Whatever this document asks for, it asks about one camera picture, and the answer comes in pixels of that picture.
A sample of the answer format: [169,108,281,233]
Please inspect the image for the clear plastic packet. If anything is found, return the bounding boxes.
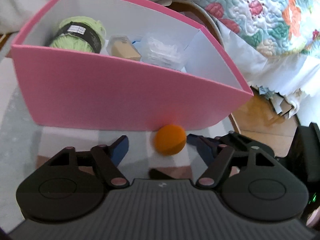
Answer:
[138,36,188,71]

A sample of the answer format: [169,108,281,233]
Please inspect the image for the floral quilted bedspread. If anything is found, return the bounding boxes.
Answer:
[102,0,320,58]

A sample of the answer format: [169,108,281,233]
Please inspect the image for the orange ball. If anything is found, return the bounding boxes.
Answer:
[153,125,187,155]

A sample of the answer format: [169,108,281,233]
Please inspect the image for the paper scraps under bed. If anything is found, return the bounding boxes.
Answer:
[257,86,299,119]

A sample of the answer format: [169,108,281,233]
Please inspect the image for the checkered round rug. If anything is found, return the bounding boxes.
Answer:
[0,0,242,233]

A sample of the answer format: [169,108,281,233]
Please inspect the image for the green yarn ball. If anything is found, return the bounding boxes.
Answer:
[46,16,106,54]

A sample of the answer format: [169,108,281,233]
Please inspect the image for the pink storage box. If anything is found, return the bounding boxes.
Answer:
[11,0,253,131]

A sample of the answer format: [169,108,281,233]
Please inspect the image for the blue white tissue pack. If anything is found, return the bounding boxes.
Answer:
[132,38,146,55]

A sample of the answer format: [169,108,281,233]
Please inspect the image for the beige foundation bottle gold cap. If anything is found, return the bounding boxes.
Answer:
[106,35,142,61]

